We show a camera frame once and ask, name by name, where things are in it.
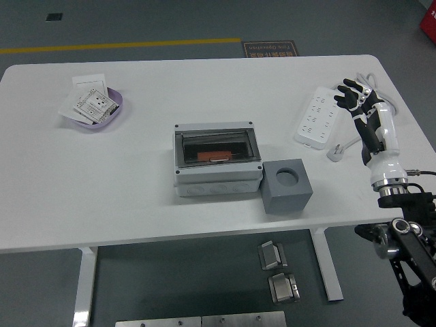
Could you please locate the white patterned socket panel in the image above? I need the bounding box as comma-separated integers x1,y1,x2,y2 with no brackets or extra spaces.
73,88,119,124

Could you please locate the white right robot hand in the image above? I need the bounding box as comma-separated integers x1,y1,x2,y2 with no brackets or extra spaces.
333,78,409,185

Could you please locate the plain white switch plate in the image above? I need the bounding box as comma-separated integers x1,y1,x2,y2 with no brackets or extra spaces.
72,74,109,96

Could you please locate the grey junction box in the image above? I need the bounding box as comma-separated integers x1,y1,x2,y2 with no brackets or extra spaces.
172,121,264,198

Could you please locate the white power cord with plug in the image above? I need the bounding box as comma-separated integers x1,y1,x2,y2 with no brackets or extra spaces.
326,72,399,163

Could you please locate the orange cylinder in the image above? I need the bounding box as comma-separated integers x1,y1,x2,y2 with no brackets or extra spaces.
196,151,232,164

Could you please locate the small metal clamp block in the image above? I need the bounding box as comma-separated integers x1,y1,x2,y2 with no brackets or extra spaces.
258,240,289,271
268,272,301,304

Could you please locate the grey cube with round hole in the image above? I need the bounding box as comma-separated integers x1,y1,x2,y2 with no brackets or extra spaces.
260,158,313,215

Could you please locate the yellow floor tape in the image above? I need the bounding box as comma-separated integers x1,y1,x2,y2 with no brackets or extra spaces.
0,37,242,55

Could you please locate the purple plastic tray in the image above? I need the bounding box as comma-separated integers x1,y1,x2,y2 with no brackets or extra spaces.
66,87,124,132

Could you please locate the white power strip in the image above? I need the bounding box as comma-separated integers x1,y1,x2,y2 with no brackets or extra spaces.
294,85,345,151

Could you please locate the red object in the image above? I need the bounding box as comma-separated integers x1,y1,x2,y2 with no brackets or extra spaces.
418,6,436,35

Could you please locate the grey metal plate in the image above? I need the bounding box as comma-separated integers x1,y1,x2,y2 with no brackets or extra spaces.
201,310,287,327
114,315,202,327

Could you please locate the white flat panel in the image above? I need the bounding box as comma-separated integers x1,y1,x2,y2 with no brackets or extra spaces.
57,89,95,125

